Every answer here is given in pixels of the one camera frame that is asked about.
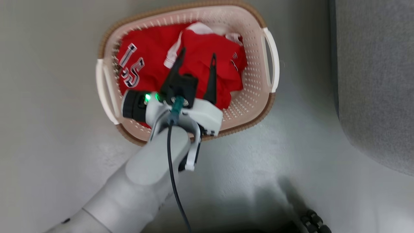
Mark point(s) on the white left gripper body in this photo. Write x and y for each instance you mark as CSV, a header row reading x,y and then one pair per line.
x,y
207,116

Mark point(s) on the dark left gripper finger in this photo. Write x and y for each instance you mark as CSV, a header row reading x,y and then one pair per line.
x,y
174,72
212,84

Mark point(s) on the red white sports jersey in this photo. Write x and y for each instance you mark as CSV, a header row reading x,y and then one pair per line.
x,y
152,42

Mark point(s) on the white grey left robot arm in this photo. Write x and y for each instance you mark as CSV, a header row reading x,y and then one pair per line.
x,y
142,181

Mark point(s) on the beige perforated laundry basket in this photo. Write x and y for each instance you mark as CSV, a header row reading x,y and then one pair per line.
x,y
252,81

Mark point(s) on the black ribbed robot part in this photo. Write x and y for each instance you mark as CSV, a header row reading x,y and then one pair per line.
x,y
315,223

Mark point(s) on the grey fabric sofa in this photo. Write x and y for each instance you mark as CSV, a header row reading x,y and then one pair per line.
x,y
375,81

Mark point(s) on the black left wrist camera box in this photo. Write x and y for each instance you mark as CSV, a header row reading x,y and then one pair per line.
x,y
186,85

